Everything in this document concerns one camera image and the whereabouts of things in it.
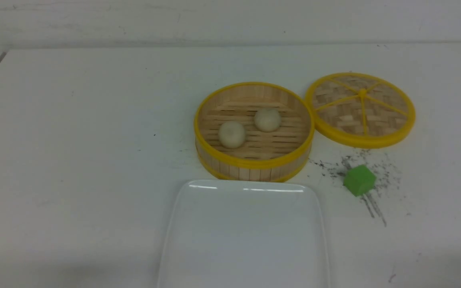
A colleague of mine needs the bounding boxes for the white steamed bun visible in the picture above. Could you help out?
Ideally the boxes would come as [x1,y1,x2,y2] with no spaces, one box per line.
[254,108,282,132]
[219,121,246,149]

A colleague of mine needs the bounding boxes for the white rectangular plate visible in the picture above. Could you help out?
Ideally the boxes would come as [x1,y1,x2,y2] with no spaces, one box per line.
[157,179,331,288]

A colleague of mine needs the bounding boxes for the yellow rimmed bamboo steamer basket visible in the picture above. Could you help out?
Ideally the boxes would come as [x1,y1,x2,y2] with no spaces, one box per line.
[194,82,315,182]

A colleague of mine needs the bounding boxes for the green cube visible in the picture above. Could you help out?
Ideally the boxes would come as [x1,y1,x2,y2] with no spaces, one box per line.
[343,165,377,197]

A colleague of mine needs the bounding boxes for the yellow rimmed bamboo steamer lid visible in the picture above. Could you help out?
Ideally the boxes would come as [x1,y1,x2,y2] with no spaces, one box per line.
[305,72,416,149]

